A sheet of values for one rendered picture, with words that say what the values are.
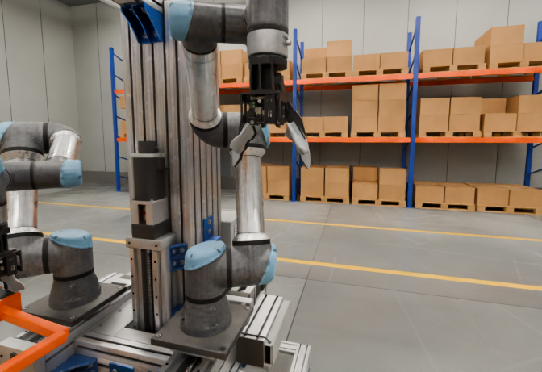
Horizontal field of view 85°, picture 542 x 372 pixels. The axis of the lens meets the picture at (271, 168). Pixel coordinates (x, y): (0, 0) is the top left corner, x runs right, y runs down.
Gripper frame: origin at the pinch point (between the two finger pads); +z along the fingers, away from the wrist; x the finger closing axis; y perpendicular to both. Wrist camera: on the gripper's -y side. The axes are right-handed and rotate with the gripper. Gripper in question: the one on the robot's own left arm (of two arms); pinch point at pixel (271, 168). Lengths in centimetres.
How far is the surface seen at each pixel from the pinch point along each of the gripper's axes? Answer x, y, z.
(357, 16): 17, -808, -332
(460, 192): 248, -679, 113
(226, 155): -368, -799, 46
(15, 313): -55, 11, 33
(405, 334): 60, -190, 152
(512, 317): 156, -240, 152
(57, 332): -41, 13, 33
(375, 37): 64, -808, -274
